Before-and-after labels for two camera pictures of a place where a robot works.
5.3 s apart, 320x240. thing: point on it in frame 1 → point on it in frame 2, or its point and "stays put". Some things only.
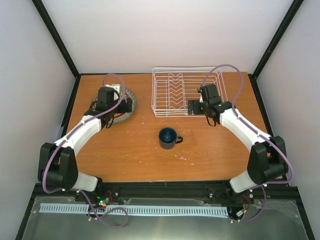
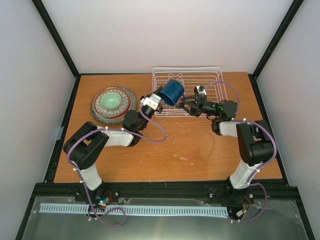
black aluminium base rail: (111, 191) stays put
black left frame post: (55, 34) stays put
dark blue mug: (168, 138) → (171, 92)
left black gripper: (129, 105) → (159, 109)
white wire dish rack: (172, 87) stays put
